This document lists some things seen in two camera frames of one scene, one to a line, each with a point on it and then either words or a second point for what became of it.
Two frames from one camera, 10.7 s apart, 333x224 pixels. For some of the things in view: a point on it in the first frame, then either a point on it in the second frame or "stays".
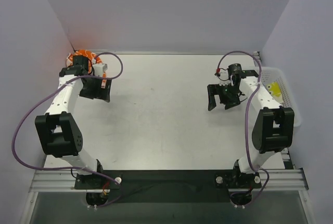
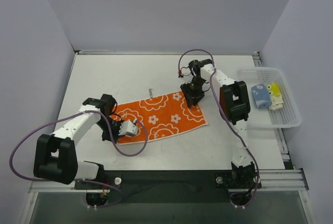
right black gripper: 221,94 to 193,94
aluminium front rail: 63,181 stays
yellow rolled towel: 274,89 stays
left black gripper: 96,90 to 110,131
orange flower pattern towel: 92,59 to 161,115
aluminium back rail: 222,52 stays
